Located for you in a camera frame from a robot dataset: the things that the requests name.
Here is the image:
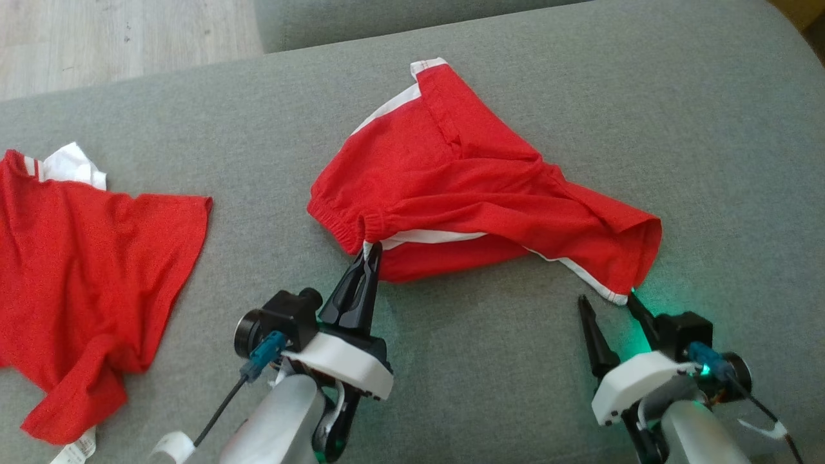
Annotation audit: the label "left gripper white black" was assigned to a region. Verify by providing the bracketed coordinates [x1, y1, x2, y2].
[280, 242, 394, 401]

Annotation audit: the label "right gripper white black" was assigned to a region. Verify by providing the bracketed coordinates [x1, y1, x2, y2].
[577, 290, 700, 427]

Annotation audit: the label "red shorts with white stripes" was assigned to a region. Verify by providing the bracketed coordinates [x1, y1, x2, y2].
[307, 57, 663, 306]

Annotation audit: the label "red and white t-shirt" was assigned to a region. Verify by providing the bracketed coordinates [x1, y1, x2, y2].
[0, 142, 214, 464]

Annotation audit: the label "large grey sofa seat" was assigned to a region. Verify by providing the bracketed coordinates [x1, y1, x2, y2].
[0, 0, 825, 464]

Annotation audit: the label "grey sofa cushion with seam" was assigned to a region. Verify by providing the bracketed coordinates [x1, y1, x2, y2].
[254, 0, 597, 54]

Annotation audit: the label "left cable with blue plug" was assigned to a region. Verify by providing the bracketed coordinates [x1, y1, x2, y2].
[192, 331, 288, 449]

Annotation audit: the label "white tape tag right cable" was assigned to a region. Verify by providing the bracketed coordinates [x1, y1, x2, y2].
[737, 418, 790, 443]

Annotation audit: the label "white tape tag cable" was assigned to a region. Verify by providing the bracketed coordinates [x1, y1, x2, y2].
[737, 418, 790, 443]
[150, 430, 198, 464]

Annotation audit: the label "white tape tag left cable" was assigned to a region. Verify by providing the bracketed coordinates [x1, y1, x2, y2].
[150, 430, 198, 464]

